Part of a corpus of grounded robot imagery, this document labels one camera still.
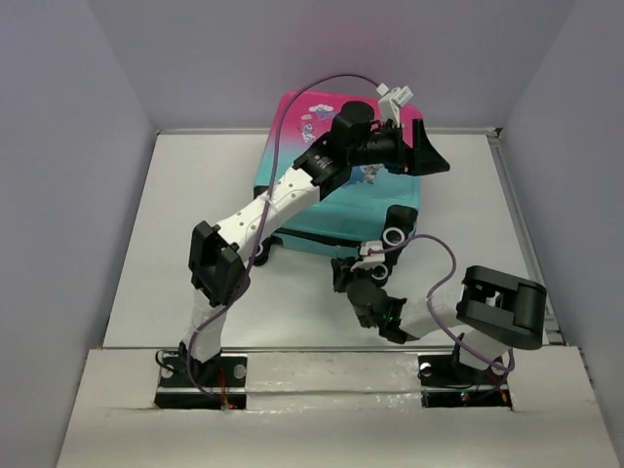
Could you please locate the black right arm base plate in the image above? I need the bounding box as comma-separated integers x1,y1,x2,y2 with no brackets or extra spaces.
417,354,512,409

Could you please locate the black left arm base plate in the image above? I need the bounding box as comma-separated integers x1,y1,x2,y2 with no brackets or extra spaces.
153,350,248,410

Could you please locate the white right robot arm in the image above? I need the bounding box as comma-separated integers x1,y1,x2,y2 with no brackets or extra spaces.
331,257,547,382

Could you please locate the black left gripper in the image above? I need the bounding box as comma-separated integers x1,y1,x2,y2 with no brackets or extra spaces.
348,120,449,177

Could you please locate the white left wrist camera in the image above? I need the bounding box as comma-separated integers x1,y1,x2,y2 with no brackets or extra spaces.
376,83,413,127

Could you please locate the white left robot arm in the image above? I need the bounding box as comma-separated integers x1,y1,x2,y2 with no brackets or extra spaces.
179,101,450,385

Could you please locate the pink and teal suitcase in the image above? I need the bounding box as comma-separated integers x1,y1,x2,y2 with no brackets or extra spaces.
253,91,423,266

